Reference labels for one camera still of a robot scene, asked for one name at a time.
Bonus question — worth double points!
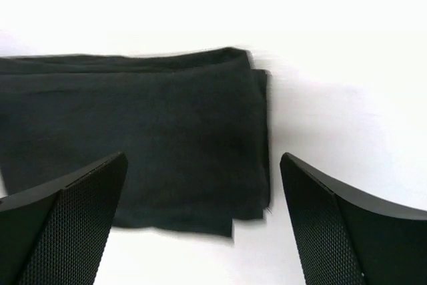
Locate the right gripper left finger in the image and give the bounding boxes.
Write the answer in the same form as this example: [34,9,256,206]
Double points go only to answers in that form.
[1,152,128,285]

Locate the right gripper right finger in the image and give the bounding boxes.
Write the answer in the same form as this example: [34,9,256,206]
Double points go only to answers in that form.
[280,153,426,285]

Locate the black trousers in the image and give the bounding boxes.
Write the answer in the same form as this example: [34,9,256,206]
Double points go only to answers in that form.
[1,47,271,237]

